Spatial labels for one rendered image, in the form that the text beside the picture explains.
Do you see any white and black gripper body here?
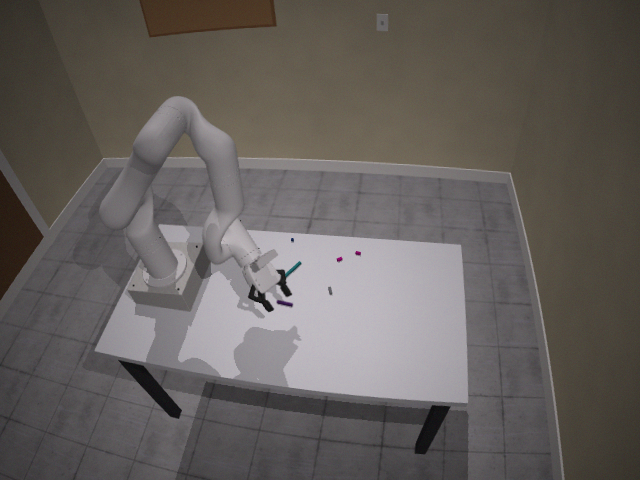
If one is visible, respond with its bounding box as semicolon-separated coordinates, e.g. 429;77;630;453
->
243;262;281;296

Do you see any teal rectangular rod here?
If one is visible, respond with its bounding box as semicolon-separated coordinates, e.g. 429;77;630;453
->
285;261;301;277

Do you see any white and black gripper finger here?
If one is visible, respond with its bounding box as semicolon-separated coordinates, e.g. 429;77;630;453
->
248;284;274;312
276;269;292;297

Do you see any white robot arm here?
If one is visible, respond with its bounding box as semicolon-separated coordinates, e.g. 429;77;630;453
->
99;96;278;288

